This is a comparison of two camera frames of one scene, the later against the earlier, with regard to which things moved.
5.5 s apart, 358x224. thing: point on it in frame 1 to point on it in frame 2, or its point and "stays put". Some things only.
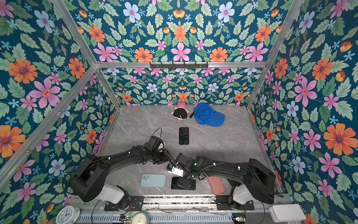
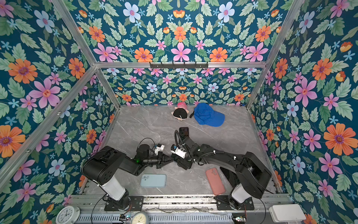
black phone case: [184, 136] stays put
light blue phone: [153, 180] stays put
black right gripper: [184, 183] to [183, 164]
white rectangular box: [286, 213] stays put
